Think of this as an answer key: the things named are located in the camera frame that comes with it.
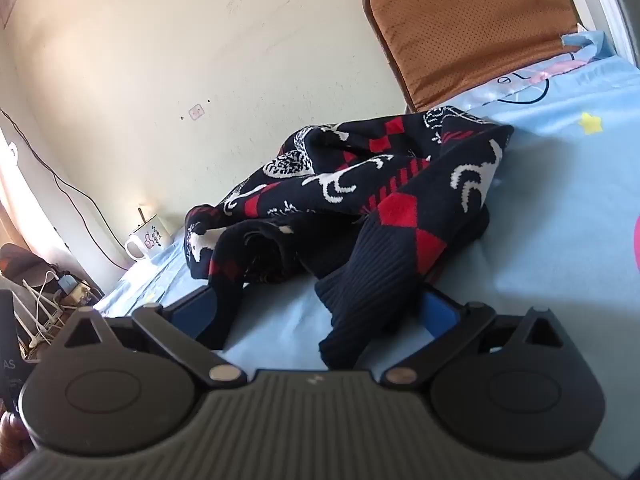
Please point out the light blue printed bed sheet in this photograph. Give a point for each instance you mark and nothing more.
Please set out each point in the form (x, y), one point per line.
(550, 210)

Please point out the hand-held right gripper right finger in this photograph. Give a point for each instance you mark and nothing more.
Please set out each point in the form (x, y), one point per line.
(440, 312)

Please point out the small pink wall sticker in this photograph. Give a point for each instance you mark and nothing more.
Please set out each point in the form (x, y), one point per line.
(196, 112)

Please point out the wooden stick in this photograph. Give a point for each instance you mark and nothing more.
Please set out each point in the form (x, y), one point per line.
(143, 212)

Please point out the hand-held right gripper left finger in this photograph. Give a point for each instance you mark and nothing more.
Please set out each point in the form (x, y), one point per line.
(197, 310)

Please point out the brown perforated seat cushion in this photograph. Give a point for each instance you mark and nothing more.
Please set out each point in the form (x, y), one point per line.
(475, 25)

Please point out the person's left hand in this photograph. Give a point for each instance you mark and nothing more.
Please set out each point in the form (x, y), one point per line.
(11, 435)

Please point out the white enamel mug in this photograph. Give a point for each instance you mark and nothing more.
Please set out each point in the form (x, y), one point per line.
(150, 240)

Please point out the white door frame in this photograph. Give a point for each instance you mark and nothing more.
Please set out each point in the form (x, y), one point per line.
(607, 5)

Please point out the grey charger plug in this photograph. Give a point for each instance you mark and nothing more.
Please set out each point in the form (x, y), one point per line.
(66, 282)

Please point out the navy red patterned knit sweater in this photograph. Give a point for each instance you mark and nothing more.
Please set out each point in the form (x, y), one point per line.
(350, 185)

